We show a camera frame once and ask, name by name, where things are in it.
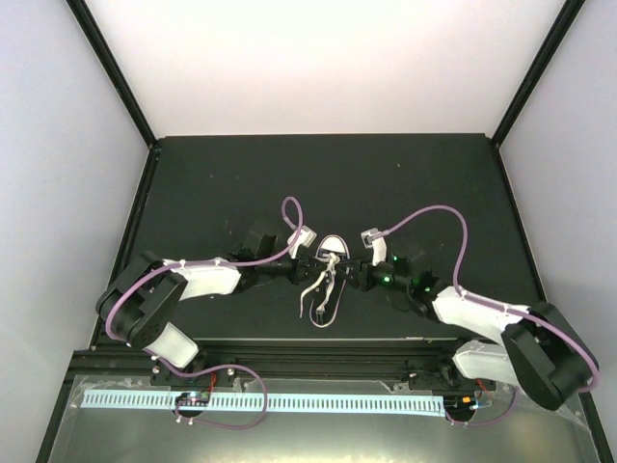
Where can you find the black white sneaker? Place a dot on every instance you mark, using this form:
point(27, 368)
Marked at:
point(324, 307)

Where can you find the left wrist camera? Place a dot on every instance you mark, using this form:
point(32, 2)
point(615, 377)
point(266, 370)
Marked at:
point(302, 238)

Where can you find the white slotted cable duct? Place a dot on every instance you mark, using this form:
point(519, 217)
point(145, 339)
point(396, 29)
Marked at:
point(408, 405)

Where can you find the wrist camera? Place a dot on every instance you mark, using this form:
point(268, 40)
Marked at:
point(302, 238)
point(374, 240)

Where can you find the left controller board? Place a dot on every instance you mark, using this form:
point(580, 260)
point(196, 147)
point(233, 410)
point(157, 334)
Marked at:
point(192, 399)

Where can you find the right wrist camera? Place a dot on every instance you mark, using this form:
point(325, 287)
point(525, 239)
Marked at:
point(374, 240)

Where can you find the black aluminium rail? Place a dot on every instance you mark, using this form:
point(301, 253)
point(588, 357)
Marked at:
point(388, 360)

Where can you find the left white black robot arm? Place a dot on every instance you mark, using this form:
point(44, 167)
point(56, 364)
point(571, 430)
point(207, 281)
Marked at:
point(137, 308)

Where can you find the black frame post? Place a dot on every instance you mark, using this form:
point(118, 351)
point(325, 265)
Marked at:
point(558, 31)
point(104, 54)

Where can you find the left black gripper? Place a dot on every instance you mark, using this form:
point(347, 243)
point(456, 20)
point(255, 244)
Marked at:
point(301, 270)

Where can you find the black table mat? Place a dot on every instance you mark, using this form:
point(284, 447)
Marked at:
point(445, 194)

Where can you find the black left frame post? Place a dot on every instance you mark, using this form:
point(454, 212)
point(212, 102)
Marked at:
point(104, 54)

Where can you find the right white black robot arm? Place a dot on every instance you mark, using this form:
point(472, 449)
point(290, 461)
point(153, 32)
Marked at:
point(533, 348)

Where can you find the black right frame post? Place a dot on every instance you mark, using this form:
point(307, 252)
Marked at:
point(558, 31)

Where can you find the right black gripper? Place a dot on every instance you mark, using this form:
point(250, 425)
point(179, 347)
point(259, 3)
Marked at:
point(361, 269)

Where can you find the white shoelace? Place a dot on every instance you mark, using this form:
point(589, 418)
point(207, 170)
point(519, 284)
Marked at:
point(331, 260)

